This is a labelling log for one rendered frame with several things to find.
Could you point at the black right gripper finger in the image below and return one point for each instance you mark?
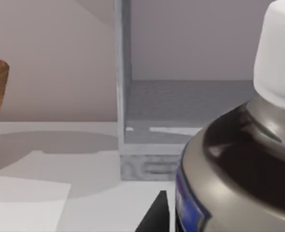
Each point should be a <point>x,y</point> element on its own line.
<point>159,215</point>

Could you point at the grey open cabinet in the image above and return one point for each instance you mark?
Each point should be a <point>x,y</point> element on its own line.
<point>137,108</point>

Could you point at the dark bottle with white cap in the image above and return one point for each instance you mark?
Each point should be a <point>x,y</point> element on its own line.
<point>241,169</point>

